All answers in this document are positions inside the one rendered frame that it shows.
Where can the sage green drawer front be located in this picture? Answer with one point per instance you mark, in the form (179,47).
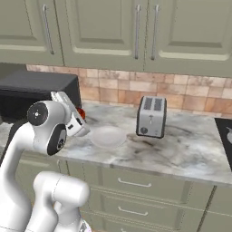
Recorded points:
(102,225)
(169,211)
(169,187)

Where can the sage green cupboard door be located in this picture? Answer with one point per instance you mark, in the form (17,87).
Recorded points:
(21,27)
(196,30)
(102,27)

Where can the silver toaster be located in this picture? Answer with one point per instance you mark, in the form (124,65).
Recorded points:
(151,120)

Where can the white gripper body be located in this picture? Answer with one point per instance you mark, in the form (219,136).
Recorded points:
(64,101)

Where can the sage green base cabinet door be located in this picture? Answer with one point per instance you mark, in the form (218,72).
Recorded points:
(40,164)

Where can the black microwave oven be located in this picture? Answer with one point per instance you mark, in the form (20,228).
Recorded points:
(36,87)

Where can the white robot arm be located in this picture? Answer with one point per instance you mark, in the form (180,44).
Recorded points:
(18,169)

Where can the red round fruit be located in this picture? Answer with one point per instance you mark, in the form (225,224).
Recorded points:
(82,113)

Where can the black hob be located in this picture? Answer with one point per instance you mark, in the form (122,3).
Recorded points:
(226,136)

